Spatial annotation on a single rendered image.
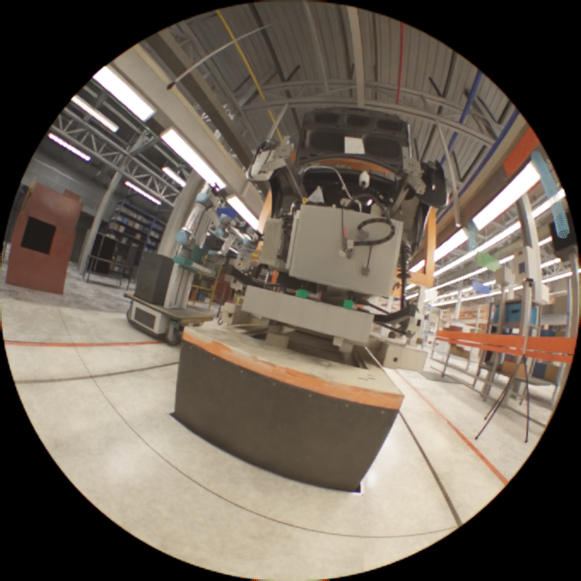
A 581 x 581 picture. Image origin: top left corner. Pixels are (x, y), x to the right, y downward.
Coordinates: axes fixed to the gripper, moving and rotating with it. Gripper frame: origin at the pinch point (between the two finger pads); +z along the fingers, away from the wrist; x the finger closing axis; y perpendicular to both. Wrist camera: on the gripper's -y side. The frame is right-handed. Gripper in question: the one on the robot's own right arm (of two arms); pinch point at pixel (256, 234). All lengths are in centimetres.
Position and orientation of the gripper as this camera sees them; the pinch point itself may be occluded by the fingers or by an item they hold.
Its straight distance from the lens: 182.2
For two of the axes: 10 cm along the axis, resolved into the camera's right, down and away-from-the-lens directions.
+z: 8.4, 3.8, 3.9
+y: -4.5, 0.5, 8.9
